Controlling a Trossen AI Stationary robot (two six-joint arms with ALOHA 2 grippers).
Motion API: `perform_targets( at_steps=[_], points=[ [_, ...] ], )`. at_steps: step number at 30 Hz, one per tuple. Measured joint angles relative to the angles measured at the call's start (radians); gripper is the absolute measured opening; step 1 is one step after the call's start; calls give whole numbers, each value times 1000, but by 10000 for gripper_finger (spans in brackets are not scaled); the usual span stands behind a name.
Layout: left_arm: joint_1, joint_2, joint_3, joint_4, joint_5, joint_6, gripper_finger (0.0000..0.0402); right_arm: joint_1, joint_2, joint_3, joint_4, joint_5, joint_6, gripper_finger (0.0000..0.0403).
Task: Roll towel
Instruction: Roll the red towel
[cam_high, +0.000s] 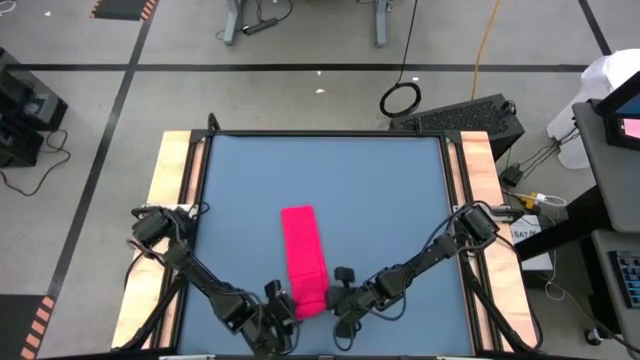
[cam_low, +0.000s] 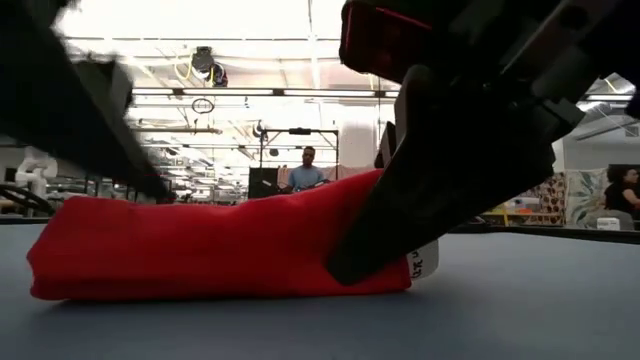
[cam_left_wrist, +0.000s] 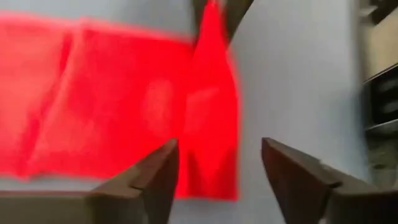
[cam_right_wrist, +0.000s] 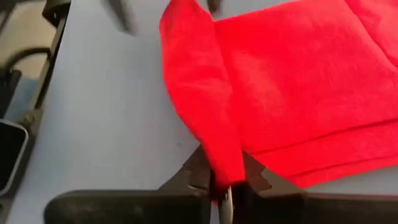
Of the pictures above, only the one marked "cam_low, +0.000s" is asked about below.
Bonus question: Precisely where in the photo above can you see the black ceiling cable reel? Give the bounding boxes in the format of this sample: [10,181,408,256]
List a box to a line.
[191,45,229,87]

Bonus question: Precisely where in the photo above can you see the white robot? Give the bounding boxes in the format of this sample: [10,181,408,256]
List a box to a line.
[13,145,59,199]

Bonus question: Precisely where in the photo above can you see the long ceiling light strip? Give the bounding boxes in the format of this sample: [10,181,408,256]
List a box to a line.
[132,87,401,101]

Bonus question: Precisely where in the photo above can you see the brown floral patterned cloth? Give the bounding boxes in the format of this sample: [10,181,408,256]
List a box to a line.
[519,172,569,227]

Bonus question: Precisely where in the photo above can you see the beige cloth backdrop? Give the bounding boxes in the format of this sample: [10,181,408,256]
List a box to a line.
[277,164,384,184]

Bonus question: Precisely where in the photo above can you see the white leaf patterned cloth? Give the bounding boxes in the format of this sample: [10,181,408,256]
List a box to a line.
[567,167,609,229]

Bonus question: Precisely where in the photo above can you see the red cloth towel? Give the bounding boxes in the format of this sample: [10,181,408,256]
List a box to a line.
[26,168,440,302]

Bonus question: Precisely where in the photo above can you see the black curved hose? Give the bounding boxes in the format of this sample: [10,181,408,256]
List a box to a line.
[0,183,54,217]

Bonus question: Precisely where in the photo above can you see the black gantry frame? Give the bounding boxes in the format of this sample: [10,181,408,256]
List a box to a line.
[258,127,340,181]

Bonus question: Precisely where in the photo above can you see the white building column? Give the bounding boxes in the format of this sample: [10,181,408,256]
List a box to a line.
[339,119,380,169]

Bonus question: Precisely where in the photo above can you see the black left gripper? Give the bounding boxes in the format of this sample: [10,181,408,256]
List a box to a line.
[0,0,176,202]

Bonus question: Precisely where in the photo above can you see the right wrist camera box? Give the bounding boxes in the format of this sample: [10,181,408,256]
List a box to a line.
[339,0,436,85]

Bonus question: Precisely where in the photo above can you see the black upright panel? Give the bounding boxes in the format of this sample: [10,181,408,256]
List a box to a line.
[248,167,280,200]

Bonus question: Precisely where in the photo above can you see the person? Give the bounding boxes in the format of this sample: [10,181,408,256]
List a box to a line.
[282,145,331,194]
[602,166,640,214]

